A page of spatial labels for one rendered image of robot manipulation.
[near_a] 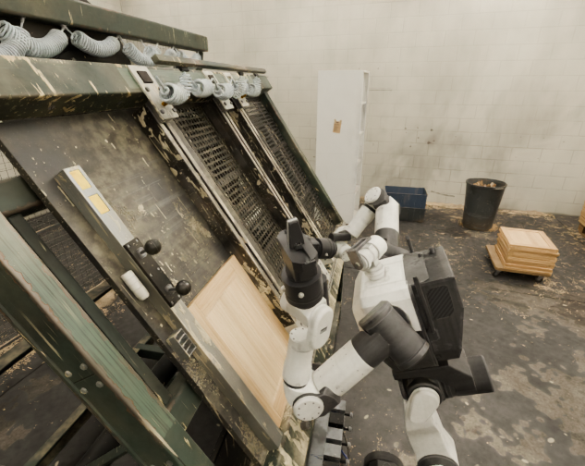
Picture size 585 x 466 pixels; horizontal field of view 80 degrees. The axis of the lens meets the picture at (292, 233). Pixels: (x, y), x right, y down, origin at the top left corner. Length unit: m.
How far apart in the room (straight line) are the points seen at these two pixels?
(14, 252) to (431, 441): 1.34
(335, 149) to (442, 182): 2.21
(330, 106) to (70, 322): 4.45
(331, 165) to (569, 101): 3.48
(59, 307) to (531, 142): 6.30
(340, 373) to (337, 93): 4.27
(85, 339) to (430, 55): 5.93
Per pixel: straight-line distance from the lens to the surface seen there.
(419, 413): 1.34
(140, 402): 0.86
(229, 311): 1.20
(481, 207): 5.43
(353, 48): 6.32
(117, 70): 1.28
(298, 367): 0.92
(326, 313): 0.81
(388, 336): 0.91
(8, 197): 0.99
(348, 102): 4.89
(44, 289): 0.82
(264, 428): 1.16
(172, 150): 1.30
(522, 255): 4.23
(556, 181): 6.75
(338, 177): 5.05
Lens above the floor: 1.88
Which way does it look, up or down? 23 degrees down
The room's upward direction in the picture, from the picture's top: straight up
